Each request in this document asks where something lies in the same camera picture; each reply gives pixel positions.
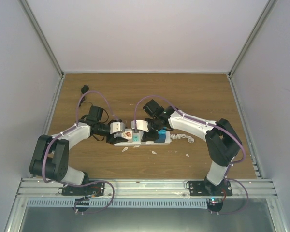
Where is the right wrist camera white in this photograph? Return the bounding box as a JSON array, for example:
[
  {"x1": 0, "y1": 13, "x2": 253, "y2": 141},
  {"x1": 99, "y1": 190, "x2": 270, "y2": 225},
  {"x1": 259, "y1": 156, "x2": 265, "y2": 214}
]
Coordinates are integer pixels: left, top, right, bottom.
[{"x1": 131, "y1": 120, "x2": 149, "y2": 132}]

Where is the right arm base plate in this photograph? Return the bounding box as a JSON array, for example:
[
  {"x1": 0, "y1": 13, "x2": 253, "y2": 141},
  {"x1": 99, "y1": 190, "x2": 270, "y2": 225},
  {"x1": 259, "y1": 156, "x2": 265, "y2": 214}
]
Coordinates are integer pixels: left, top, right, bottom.
[{"x1": 186, "y1": 180, "x2": 233, "y2": 197}]

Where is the white power strip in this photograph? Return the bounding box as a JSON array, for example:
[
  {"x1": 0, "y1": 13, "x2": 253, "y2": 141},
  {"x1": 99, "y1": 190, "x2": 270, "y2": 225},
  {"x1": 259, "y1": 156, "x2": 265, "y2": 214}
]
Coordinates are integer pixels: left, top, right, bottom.
[{"x1": 114, "y1": 131, "x2": 171, "y2": 147}]

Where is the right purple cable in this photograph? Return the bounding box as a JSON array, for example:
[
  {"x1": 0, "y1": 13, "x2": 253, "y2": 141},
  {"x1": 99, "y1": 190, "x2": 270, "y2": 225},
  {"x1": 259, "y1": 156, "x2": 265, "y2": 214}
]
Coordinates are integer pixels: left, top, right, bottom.
[{"x1": 133, "y1": 94, "x2": 250, "y2": 216}]

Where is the blue cube adapter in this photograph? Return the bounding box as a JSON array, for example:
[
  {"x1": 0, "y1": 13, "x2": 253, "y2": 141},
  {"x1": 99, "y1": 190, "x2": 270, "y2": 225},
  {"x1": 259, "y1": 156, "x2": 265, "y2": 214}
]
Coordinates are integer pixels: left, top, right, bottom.
[{"x1": 155, "y1": 130, "x2": 167, "y2": 143}]

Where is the slotted cable duct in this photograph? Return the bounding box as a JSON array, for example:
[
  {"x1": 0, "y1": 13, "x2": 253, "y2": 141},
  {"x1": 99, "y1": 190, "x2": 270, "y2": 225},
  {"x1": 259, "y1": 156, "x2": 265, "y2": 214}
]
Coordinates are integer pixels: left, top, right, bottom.
[{"x1": 27, "y1": 198, "x2": 207, "y2": 209}]

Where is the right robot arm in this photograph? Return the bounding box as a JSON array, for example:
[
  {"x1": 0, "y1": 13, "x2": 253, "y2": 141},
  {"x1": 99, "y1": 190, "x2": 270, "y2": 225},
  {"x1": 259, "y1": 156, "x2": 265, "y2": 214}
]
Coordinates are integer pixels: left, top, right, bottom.
[{"x1": 142, "y1": 99, "x2": 243, "y2": 196}]

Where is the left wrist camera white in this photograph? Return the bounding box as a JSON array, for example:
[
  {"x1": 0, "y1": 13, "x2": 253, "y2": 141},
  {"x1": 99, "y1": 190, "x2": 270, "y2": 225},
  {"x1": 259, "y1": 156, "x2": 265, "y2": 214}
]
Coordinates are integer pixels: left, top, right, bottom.
[{"x1": 110, "y1": 121, "x2": 126, "y2": 134}]

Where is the black power adapter with cable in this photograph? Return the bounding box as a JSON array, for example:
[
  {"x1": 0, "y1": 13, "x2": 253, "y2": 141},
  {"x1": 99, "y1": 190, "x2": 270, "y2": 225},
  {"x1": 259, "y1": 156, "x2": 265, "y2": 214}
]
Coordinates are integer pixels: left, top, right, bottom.
[{"x1": 78, "y1": 85, "x2": 89, "y2": 108}]

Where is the purple cable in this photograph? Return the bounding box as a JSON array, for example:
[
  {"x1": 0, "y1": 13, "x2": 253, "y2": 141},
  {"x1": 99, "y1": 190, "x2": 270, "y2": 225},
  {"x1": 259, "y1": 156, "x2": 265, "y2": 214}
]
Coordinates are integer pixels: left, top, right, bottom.
[
  {"x1": 42, "y1": 89, "x2": 123, "y2": 215},
  {"x1": 133, "y1": 94, "x2": 250, "y2": 216}
]

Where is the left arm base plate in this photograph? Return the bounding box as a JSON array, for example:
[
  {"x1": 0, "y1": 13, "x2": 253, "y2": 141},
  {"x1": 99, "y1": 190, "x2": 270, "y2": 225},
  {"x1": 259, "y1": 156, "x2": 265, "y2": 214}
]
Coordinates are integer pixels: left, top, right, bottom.
[{"x1": 58, "y1": 182, "x2": 105, "y2": 197}]

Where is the white coiled strip cord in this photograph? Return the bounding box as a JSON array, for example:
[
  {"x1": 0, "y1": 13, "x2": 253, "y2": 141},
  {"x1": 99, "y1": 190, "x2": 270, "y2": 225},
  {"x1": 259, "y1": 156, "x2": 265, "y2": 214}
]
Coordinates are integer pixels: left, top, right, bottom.
[{"x1": 170, "y1": 133, "x2": 195, "y2": 144}]

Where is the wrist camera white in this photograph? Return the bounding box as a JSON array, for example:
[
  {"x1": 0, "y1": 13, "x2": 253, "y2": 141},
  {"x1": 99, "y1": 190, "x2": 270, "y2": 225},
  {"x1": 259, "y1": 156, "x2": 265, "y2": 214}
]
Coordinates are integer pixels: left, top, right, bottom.
[
  {"x1": 131, "y1": 120, "x2": 149, "y2": 132},
  {"x1": 110, "y1": 121, "x2": 126, "y2": 134}
]

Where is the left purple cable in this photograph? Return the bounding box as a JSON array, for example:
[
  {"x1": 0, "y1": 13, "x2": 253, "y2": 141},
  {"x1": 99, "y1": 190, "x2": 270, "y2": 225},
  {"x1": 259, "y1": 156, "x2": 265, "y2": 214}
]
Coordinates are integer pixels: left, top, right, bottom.
[{"x1": 42, "y1": 89, "x2": 123, "y2": 215}]

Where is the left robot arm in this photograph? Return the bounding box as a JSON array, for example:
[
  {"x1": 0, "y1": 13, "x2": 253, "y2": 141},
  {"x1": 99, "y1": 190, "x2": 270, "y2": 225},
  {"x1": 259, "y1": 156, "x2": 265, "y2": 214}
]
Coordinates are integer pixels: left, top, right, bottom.
[{"x1": 29, "y1": 106, "x2": 128, "y2": 195}]

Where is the white cube adapter tiger sticker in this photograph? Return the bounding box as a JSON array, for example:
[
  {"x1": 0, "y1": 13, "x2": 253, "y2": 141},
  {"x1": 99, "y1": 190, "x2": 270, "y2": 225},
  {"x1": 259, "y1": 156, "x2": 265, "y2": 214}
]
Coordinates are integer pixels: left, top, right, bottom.
[{"x1": 121, "y1": 129, "x2": 133, "y2": 143}]

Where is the aluminium front rail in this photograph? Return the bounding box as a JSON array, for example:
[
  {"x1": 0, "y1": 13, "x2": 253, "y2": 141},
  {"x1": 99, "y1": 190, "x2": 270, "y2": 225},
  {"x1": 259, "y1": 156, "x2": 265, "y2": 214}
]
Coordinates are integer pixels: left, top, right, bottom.
[{"x1": 16, "y1": 178, "x2": 277, "y2": 199}]

